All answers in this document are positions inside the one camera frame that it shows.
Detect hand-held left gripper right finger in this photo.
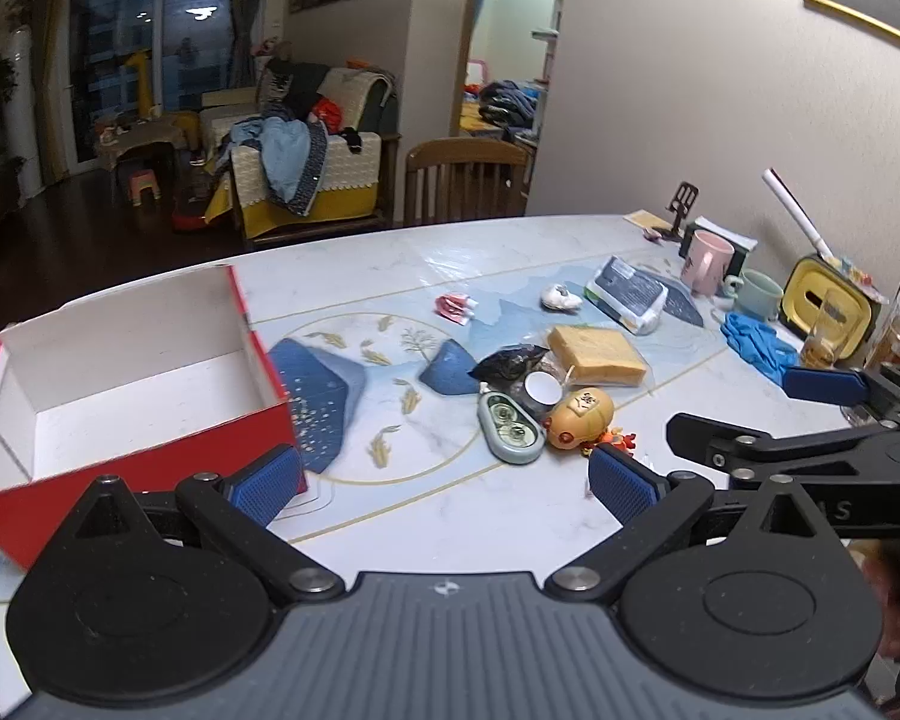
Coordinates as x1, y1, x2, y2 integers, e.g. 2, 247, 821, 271
544, 442, 842, 606

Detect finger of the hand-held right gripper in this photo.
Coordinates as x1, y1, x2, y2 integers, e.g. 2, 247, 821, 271
784, 362, 900, 427
666, 412, 895, 478

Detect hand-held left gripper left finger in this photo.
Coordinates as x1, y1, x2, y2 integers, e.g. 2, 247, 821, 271
75, 444, 345, 606

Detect yellow potato toy keychain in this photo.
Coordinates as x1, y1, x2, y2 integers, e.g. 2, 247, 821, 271
546, 387, 638, 460

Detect white bottle cap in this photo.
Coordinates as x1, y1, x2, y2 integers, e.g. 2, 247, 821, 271
523, 371, 563, 407

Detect yellow sponge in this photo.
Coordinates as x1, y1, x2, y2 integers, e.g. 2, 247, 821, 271
547, 325, 648, 388

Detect black snack packet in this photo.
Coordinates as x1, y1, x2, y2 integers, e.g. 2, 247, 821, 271
469, 343, 550, 383

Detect red cardboard box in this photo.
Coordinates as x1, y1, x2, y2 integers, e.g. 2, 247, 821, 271
0, 264, 308, 571

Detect wet wipes pack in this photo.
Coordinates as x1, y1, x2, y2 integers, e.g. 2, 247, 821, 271
585, 255, 670, 336

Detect glass cup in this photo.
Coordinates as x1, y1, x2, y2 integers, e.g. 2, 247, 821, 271
801, 307, 860, 370

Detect blue rubber gloves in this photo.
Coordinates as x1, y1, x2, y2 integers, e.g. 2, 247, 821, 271
720, 313, 800, 383

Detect yellow tissue box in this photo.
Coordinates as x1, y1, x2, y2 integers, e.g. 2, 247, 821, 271
782, 255, 886, 353

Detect green mug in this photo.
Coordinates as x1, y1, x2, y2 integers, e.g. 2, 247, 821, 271
724, 268, 785, 323

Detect grey oval lens case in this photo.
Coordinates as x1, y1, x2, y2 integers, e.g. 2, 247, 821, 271
477, 392, 546, 464

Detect pink mug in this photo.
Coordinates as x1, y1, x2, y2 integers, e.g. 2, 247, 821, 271
680, 231, 736, 297

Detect white paper roll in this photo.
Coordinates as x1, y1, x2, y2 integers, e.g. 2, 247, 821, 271
763, 169, 835, 260

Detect white paper stack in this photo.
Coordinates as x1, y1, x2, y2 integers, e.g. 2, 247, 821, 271
686, 216, 758, 271

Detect black phone stand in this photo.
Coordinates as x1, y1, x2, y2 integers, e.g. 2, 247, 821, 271
656, 181, 700, 242

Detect small red tube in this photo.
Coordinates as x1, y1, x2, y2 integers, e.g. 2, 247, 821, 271
436, 292, 477, 325

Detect red floor toy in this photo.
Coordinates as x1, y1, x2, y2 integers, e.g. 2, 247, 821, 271
171, 199, 220, 235

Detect pink stool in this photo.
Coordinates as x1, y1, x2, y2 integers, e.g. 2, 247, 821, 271
126, 169, 162, 205

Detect pile of blue clothes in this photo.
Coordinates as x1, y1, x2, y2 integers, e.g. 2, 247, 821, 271
229, 116, 331, 217

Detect sofa with cream cover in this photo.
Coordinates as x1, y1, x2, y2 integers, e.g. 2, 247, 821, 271
202, 64, 402, 241

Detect wooden chair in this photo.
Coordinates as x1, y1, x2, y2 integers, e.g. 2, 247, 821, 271
403, 139, 533, 227

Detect small low table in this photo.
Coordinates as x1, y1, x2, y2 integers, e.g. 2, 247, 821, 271
94, 120, 188, 181

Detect bedroom bed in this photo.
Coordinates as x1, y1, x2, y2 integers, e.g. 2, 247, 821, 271
461, 79, 548, 143

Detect yellow giraffe toy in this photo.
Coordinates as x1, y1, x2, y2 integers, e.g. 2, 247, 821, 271
124, 49, 162, 121

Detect white tower air conditioner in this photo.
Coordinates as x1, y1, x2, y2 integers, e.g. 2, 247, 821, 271
4, 26, 44, 200

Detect grey curtain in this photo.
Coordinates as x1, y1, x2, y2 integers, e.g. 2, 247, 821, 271
229, 0, 271, 91

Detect green houseplant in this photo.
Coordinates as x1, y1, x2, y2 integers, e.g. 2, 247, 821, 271
0, 52, 20, 166

